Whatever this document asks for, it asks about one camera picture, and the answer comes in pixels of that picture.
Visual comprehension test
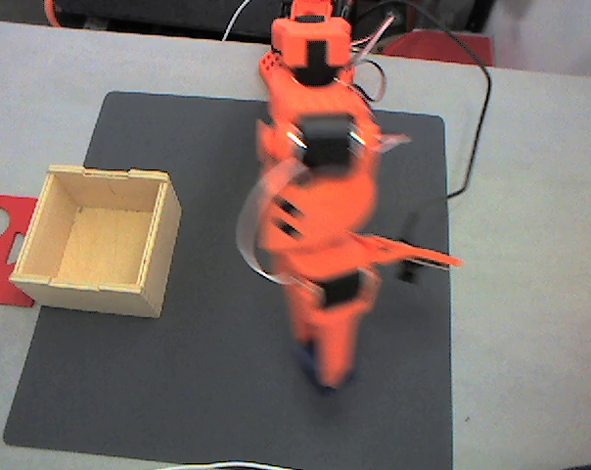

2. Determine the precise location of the red cutout sheet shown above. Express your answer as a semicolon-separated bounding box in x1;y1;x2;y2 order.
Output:
0;193;38;308

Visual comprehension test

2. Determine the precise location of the dark grey mat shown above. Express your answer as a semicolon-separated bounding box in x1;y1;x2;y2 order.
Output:
2;90;454;470

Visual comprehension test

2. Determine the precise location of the red flat plastic piece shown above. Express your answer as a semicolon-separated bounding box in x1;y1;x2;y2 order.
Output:
381;27;495;68

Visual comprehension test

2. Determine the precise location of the open wooden box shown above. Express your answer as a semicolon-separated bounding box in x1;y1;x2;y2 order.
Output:
9;164;183;319

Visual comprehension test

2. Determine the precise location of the wrist camera on orange mount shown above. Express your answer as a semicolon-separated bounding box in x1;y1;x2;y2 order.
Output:
353;232;467;285

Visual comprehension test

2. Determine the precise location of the orange cable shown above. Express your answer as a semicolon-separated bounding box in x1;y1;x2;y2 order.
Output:
43;0;65;28

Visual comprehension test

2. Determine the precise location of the black camera cable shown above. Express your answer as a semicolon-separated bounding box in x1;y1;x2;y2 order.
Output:
358;0;493;265

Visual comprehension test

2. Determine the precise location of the white servo cable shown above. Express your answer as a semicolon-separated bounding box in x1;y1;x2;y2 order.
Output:
348;14;400;105
235;160;329;286

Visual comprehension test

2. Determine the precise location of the blue cube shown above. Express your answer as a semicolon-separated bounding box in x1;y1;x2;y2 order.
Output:
293;342;358;396

